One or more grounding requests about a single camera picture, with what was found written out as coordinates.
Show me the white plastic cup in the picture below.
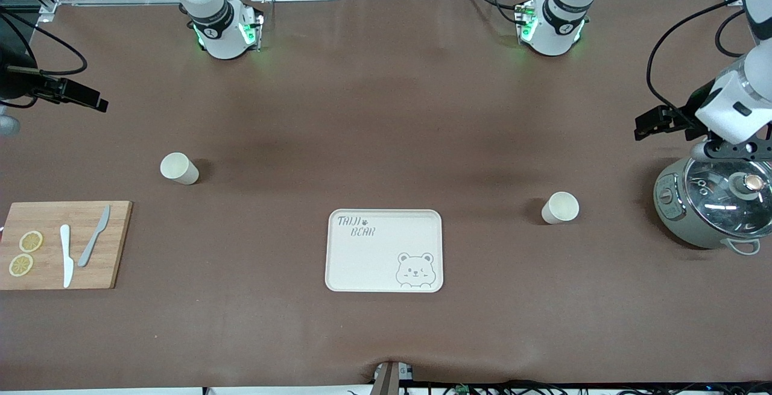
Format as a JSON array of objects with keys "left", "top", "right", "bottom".
[
  {"left": 541, "top": 191, "right": 580, "bottom": 225},
  {"left": 160, "top": 152, "right": 200, "bottom": 186}
]

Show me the cream tray with bear print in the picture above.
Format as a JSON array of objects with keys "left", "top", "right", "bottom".
[{"left": 324, "top": 209, "right": 444, "bottom": 293}]

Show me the grey-green electric cooking pot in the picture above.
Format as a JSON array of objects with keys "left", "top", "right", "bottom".
[{"left": 653, "top": 157, "right": 772, "bottom": 256}]

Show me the glass pot lid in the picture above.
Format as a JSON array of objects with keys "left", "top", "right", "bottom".
[{"left": 685, "top": 157, "right": 772, "bottom": 239}]

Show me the bamboo cutting board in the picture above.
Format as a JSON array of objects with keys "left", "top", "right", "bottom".
[{"left": 0, "top": 201, "right": 133, "bottom": 291}]

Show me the white plastic knife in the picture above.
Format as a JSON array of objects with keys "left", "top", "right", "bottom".
[{"left": 59, "top": 224, "right": 75, "bottom": 289}]

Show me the grey plastic knife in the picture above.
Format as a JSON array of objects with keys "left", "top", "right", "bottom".
[{"left": 77, "top": 204, "right": 112, "bottom": 268}]

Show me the brown table cover mat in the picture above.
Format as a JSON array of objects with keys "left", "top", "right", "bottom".
[{"left": 0, "top": 0, "right": 772, "bottom": 391}]

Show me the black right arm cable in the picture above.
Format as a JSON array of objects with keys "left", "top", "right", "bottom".
[{"left": 0, "top": 9, "right": 89, "bottom": 109}]

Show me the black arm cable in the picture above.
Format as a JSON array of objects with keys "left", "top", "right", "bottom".
[
  {"left": 0, "top": 9, "right": 89, "bottom": 109},
  {"left": 647, "top": 0, "right": 751, "bottom": 109},
  {"left": 715, "top": 8, "right": 748, "bottom": 58}
]

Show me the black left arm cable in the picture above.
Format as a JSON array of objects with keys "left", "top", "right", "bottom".
[
  {"left": 715, "top": 8, "right": 748, "bottom": 58},
  {"left": 647, "top": 0, "right": 751, "bottom": 109}
]

